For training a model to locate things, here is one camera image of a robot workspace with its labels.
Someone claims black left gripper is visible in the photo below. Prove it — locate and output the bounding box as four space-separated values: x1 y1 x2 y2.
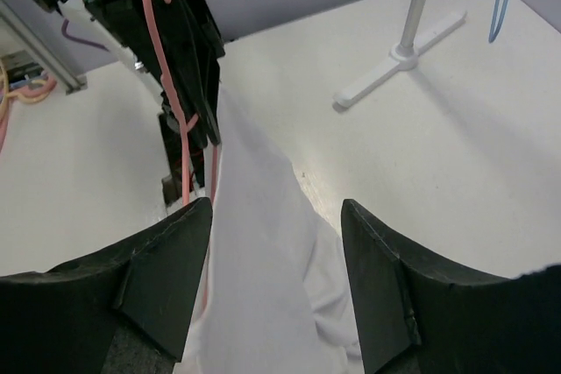
33 0 225 149

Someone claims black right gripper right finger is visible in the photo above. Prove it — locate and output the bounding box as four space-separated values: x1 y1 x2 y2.
341 199 560 373

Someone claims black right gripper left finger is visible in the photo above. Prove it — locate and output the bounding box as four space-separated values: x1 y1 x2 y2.
1 197 213 373

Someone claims pink wire hanger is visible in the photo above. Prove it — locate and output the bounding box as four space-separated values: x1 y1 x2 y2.
138 0 220 318

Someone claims white t shirt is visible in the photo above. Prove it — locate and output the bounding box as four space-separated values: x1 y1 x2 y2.
174 89 363 373

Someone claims white clothes rack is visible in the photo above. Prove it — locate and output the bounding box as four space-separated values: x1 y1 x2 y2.
333 0 467 109

